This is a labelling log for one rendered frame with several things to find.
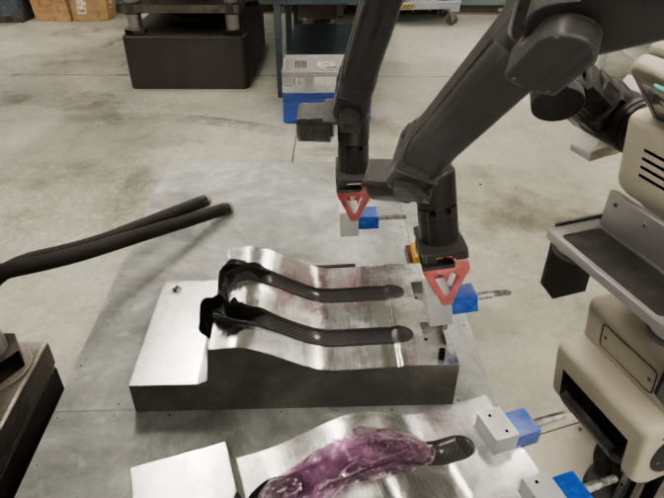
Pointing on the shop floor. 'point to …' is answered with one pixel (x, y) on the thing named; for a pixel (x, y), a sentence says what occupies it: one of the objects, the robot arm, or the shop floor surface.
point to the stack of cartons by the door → (73, 10)
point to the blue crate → (300, 103)
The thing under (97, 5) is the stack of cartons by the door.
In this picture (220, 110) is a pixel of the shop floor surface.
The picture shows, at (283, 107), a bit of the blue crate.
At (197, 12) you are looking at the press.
